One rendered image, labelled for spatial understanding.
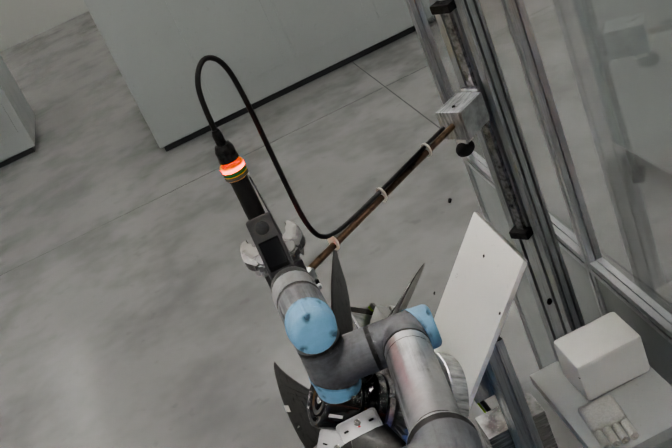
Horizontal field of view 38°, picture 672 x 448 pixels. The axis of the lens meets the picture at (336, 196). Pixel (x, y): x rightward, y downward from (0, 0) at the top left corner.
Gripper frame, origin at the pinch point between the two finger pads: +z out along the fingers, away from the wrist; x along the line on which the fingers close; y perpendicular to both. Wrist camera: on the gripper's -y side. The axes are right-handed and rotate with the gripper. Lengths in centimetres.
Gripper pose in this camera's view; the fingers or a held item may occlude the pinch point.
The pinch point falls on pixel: (265, 231)
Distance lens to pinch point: 179.0
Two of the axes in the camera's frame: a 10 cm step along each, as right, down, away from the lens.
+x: 9.0, -4.3, 0.8
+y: 3.6, 8.3, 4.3
